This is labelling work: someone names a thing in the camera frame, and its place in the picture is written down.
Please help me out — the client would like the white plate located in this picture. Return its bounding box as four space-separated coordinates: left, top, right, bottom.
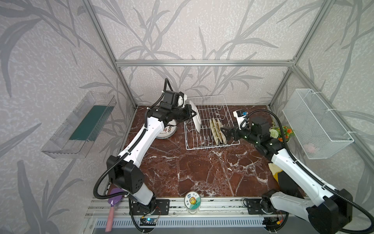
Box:
156 126 177 139
190 100 202 133

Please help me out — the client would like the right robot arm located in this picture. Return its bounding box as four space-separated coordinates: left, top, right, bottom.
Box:
219 117 353 234

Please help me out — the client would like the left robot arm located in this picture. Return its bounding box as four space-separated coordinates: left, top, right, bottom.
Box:
105 91 198 206

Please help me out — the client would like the tan woven plate right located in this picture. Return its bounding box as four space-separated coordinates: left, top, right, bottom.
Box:
217 119 227 144

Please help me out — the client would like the green woven plate middle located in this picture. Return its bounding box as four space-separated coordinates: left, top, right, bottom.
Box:
212 119 223 144

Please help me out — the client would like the green woven plate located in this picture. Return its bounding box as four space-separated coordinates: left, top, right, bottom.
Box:
212 119 223 144
209 120 220 145

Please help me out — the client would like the green woven plate left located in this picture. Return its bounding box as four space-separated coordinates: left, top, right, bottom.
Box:
209 120 220 145

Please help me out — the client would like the potted artificial flower plant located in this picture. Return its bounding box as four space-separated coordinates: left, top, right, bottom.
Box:
269 125 295 142

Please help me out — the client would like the yellow black rubber glove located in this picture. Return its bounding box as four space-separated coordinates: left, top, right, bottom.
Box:
268 163 303 198

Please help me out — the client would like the green sponge mat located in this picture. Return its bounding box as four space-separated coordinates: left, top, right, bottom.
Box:
69 105 114 141

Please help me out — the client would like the purple pink brush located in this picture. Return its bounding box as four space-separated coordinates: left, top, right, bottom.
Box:
105 195 123 233

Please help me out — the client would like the left circuit board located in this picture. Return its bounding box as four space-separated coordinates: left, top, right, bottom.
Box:
140 216 159 226

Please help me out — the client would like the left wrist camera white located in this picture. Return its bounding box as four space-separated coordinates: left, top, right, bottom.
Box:
177 92 187 108

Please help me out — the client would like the white wire dish rack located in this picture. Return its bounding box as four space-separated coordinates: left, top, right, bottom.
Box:
184 95 240 150

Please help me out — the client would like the white mesh wall basket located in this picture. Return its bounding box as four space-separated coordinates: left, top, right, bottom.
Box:
282 89 354 160

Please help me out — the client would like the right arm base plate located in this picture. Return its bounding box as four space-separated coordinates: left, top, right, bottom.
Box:
243 198 287 215

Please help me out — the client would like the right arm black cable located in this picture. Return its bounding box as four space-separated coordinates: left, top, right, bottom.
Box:
242 109 374 234

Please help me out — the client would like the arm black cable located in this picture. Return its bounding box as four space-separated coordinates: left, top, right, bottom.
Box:
93 77 174 200
242 109 374 234

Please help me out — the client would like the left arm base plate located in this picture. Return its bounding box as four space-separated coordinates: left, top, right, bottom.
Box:
130 199 170 215

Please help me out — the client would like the clear plastic wall shelf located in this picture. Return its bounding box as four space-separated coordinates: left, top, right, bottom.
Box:
41 91 116 159

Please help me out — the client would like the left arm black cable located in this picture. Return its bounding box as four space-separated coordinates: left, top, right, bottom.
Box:
93 77 174 200

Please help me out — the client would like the aluminium front rail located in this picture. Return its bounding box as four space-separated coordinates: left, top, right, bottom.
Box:
84 196 331 219

